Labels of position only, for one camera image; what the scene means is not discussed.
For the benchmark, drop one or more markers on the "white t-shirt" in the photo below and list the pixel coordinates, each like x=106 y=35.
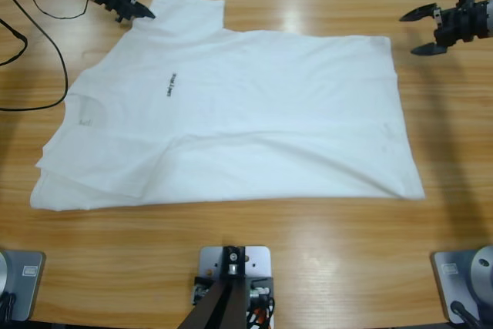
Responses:
x=250 y=121

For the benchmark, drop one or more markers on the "dark camera post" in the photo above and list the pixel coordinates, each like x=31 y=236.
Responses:
x=227 y=298

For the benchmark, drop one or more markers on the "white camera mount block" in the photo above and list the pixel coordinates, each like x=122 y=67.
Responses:
x=258 y=263

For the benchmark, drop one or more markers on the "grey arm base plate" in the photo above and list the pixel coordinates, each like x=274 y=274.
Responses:
x=443 y=290
x=27 y=294

